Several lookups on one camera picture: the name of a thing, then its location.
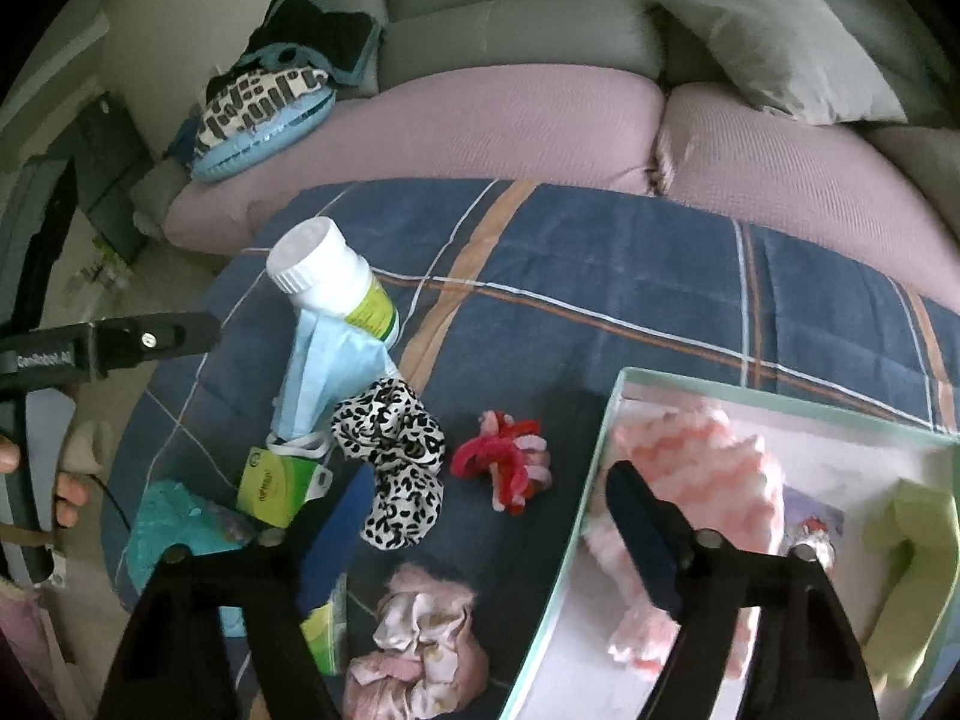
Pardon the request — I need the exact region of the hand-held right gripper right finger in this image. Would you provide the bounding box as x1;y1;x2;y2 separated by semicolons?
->
604;460;882;720

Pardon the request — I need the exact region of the teal wet wipes pack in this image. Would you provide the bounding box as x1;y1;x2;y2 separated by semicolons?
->
118;478;260;638

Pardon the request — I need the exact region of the red pink hair tie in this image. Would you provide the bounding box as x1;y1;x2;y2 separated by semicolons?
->
448;410;554;517

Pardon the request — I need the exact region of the grey sofa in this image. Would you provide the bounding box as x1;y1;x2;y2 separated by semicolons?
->
315;0;960;188

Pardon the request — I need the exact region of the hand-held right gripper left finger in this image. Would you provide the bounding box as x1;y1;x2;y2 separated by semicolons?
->
94;491;368;720

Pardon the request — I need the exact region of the blue plaid blanket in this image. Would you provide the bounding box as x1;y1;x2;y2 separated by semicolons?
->
101;178;960;720

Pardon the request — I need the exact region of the person's left hand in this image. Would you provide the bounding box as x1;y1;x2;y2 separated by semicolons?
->
0;435;92;530

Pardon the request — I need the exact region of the white pill bottle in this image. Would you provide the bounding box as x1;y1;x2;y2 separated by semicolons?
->
266;216;400;346

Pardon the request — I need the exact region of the leopard print scrunchie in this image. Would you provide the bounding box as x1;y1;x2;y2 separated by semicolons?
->
330;377;447;552

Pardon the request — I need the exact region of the green white packet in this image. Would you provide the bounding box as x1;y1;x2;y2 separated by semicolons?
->
300;574;352;677

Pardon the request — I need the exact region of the mauve sofa seat cushion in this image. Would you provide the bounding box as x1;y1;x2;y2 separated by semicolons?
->
163;66;668;256
656;82;960;316

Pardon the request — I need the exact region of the grey throw pillow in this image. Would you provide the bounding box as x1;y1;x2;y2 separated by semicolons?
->
654;0;908;125

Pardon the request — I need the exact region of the dark grey storage box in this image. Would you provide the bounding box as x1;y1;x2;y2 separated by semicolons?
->
75;90;155;256

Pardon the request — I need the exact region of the teal shallow cardboard box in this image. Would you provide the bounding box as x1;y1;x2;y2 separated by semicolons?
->
501;366;960;720

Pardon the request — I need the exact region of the dark grey bar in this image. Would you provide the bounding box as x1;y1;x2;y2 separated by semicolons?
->
0;154;80;338

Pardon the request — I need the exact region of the blue face mask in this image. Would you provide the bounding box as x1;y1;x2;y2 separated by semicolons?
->
268;307;397;458

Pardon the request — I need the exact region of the black teal cloth bag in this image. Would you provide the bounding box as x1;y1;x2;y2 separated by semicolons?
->
247;0;385;87

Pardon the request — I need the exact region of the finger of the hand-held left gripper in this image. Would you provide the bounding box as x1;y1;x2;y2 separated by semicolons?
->
86;311;224;383

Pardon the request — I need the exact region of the pink white scrunchie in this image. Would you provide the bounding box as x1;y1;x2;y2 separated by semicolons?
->
343;562;490;720

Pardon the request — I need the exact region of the small green box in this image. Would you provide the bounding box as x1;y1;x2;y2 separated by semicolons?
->
236;444;333;528

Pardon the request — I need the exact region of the light green cloth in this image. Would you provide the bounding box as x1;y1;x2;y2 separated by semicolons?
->
859;480;960;691

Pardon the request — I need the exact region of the pink fuzzy sock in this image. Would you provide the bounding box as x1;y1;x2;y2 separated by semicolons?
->
581;397;788;680

